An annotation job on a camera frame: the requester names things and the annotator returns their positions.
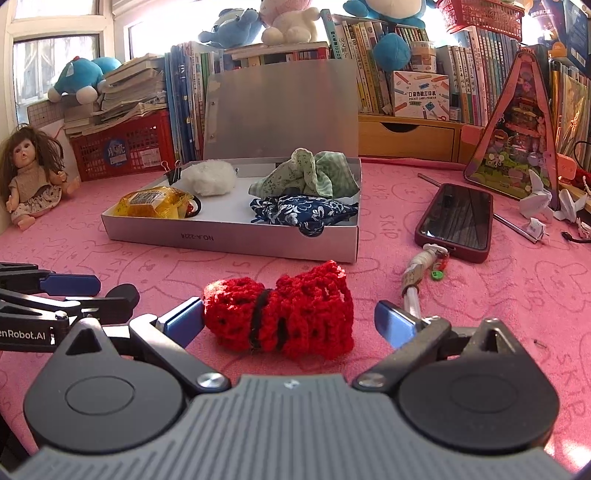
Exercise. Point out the white fluffy plush toy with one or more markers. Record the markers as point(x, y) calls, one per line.
point(210, 177)

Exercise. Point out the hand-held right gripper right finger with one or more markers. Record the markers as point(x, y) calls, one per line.
point(392, 323)

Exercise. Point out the white window frame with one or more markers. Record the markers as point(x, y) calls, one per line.
point(55, 30)

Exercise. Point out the yellow snack packet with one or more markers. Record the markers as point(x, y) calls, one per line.
point(147, 203)

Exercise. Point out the phone in red case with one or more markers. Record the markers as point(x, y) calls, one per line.
point(455, 221)

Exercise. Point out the red crochet pouch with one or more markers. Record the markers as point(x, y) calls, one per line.
point(304, 314)

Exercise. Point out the stack of books and papers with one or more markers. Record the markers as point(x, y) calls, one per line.
point(129, 87)

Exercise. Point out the large blue plush toy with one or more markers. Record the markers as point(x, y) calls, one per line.
point(388, 11)

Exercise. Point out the blue elephant plush toy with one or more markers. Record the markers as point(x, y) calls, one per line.
point(235, 27)

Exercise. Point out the blue cat plush toy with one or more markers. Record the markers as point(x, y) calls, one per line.
point(78, 78)

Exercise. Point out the flat stack of books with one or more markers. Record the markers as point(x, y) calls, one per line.
point(277, 53)

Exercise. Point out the red plastic basket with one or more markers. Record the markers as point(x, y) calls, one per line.
point(480, 16)

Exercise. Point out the blue floral pouch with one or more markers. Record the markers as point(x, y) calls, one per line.
point(300, 212)

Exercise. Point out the white cardboard box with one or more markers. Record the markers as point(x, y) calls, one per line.
point(231, 240)

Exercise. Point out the white paper origami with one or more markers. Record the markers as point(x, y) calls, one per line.
point(535, 198)
point(570, 205)

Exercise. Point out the pink rabbit print towel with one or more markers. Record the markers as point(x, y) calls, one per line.
point(461, 314)

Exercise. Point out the brown-haired baby doll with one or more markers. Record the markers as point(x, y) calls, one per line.
point(32, 180)

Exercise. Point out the white grid board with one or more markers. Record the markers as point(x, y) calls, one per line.
point(44, 112)

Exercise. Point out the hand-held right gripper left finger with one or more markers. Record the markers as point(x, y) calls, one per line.
point(182, 323)

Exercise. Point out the wooden drawer organizer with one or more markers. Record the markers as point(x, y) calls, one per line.
point(415, 143)

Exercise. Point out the red plastic crate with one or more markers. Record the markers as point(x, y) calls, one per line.
point(138, 147)

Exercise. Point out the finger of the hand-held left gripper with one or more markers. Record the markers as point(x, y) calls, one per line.
point(92, 307)
point(74, 285)

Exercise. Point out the black binder clip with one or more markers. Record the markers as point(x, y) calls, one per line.
point(171, 171)

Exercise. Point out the green checkered cloth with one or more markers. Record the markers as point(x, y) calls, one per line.
point(314, 173)

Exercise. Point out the pink triangular toy house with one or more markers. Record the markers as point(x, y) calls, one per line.
point(517, 147)

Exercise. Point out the row of upright books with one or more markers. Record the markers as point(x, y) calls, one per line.
point(471, 78)

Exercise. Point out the pink and white plush toy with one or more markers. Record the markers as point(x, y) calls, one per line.
point(291, 21)

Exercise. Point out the dark blue carton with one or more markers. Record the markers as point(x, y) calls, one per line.
point(568, 27)

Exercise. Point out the row of blue books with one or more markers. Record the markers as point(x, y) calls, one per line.
point(184, 101)

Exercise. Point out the white label printer box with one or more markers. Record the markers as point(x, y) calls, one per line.
point(420, 97)

